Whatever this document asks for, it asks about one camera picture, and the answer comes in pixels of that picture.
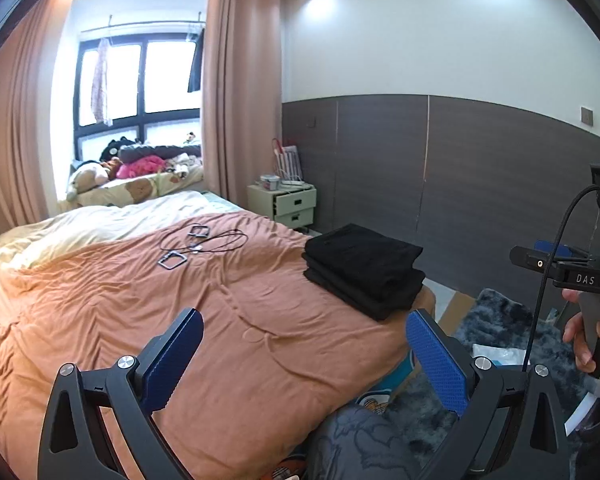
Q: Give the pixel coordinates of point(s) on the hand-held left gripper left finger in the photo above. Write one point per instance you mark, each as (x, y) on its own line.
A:
(167, 360)

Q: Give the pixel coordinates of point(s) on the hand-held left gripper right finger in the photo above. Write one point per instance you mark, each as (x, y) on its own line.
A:
(437, 360)

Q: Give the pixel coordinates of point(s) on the black pants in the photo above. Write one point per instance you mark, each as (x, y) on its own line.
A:
(365, 270)

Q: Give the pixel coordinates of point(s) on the person's right hand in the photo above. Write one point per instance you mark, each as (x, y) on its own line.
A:
(575, 335)

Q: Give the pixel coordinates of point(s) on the cardboard piece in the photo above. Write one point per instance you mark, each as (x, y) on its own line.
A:
(455, 310)

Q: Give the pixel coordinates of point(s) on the clear plastic bag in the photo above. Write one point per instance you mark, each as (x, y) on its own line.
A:
(500, 355)

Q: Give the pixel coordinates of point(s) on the grey shaggy rug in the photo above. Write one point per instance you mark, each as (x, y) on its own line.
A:
(495, 320)

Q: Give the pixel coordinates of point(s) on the orange blanket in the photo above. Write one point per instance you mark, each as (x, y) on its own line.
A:
(230, 320)

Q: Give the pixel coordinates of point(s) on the bear print pillow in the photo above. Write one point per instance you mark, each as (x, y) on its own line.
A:
(135, 190)

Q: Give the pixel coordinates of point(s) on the cream nightstand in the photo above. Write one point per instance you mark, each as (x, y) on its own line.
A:
(285, 205)

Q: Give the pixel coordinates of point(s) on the pink cloth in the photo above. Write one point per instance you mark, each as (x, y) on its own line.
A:
(140, 166)

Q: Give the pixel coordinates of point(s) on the beige plush toy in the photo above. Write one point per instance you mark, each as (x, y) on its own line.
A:
(87, 177)

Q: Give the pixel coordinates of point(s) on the small brown plush toy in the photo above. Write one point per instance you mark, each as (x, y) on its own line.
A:
(114, 166)

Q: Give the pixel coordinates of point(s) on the dark grey cushion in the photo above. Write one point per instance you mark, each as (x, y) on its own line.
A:
(160, 151)

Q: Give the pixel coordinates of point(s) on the black plush toy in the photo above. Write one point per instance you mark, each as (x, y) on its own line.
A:
(112, 147)

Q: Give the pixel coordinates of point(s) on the floral hanging cloth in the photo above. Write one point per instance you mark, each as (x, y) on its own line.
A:
(100, 80)

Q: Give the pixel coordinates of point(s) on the black hanging cloth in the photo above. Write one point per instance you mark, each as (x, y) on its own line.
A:
(196, 60)

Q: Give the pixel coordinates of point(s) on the grey wall switch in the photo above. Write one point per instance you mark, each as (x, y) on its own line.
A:
(587, 116)

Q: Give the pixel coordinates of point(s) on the grey square frame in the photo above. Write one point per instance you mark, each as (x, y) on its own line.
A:
(199, 232)
(172, 261)

